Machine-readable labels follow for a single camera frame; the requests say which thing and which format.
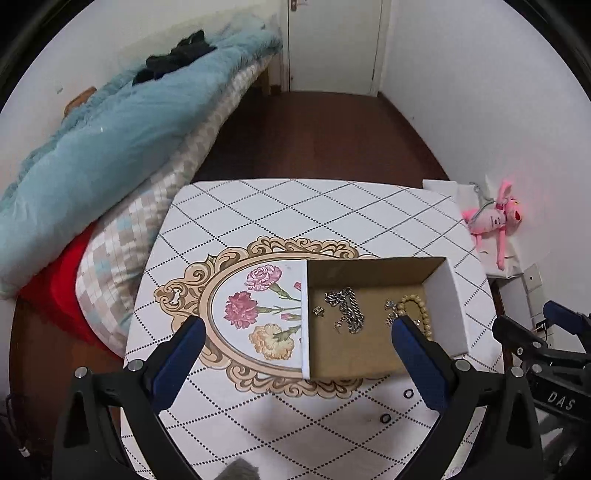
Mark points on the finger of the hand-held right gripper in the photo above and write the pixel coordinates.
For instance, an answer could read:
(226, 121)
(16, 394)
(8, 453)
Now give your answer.
(513, 330)
(561, 314)

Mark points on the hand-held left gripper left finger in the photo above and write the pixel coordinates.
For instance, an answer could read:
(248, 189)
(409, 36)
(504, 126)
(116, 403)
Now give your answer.
(181, 362)

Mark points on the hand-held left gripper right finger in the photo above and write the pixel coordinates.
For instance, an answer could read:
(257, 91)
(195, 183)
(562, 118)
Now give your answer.
(421, 364)

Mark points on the cardboard box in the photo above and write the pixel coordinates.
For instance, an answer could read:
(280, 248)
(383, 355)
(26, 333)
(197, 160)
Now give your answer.
(369, 357)

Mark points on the white side cabinet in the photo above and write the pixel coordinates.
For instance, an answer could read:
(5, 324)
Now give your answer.
(512, 300)

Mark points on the small dark metal pendant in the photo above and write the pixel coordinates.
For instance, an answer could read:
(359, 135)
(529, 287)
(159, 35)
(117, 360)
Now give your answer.
(390, 305)

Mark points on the pink plush toy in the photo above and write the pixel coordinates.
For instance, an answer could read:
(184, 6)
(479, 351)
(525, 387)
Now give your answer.
(491, 219)

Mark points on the small silver earrings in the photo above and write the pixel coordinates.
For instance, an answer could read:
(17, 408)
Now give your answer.
(318, 310)

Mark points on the grey fluffy object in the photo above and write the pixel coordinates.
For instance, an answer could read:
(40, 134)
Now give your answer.
(238, 471)

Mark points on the checkered quilt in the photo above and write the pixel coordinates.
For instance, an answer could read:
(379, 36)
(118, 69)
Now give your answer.
(138, 240)

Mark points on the red cloth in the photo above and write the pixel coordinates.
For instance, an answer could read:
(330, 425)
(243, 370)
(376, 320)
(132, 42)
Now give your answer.
(60, 286)

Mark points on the light blue fluffy blanket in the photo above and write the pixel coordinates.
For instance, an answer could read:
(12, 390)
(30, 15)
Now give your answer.
(115, 138)

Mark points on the wooden headboard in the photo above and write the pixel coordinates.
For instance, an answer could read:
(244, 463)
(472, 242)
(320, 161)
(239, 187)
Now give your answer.
(78, 99)

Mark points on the black clothing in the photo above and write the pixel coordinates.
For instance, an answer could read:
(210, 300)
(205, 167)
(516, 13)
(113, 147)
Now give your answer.
(175, 57)

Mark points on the white door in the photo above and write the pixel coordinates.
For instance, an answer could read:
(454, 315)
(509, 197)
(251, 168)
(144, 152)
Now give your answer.
(332, 46)

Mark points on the wall socket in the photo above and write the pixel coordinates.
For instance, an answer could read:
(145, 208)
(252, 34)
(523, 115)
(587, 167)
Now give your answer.
(533, 277)

